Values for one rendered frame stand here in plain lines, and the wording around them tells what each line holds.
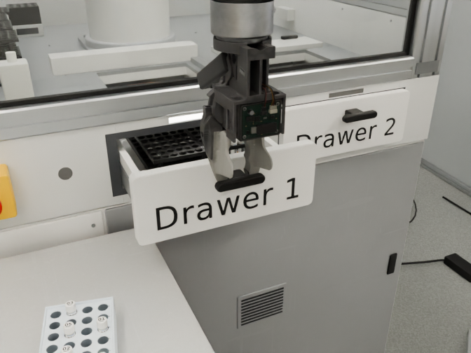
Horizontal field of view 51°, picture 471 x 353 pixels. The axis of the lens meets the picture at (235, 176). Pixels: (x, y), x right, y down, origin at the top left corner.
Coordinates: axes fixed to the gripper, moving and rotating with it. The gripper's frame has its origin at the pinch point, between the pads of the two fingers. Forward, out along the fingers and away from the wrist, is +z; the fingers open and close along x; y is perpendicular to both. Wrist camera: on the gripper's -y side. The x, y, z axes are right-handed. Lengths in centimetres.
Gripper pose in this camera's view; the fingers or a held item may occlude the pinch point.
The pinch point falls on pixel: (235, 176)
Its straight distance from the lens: 71.0
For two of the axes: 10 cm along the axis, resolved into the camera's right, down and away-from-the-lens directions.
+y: 4.2, 4.1, -8.1
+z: 0.0, 8.9, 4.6
